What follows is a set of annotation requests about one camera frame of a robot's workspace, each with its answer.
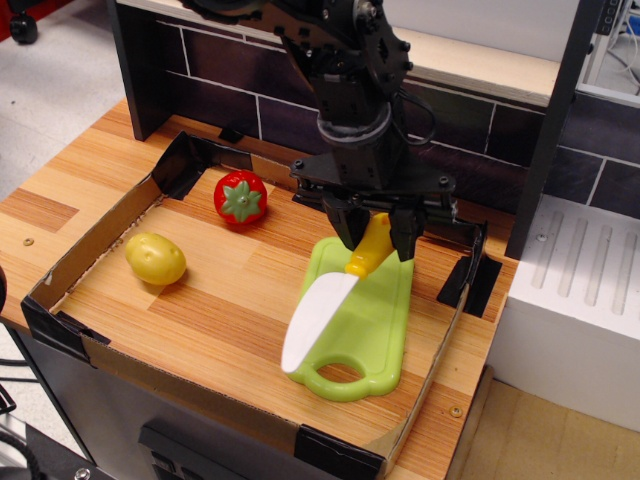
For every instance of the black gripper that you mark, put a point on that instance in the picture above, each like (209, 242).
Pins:
(373, 161)

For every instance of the white toy knife yellow handle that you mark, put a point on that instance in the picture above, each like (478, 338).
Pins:
(327, 293)

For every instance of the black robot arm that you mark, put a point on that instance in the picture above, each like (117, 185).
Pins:
(355, 65)

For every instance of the green plastic cutting board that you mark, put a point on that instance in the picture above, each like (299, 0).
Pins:
(360, 352)

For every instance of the white ribbed drain board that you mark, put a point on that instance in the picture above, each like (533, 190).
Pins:
(569, 332)

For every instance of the red toy tomato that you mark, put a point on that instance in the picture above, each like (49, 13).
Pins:
(240, 197)

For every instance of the wooden shelf with dark posts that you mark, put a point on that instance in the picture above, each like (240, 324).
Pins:
(439, 61)

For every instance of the yellow toy potato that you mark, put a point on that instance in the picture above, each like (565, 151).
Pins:
(155, 259)

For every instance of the black box under table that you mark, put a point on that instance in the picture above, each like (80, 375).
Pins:
(217, 455)

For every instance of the black chair caster wheel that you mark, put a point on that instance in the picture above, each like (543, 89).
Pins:
(22, 26)

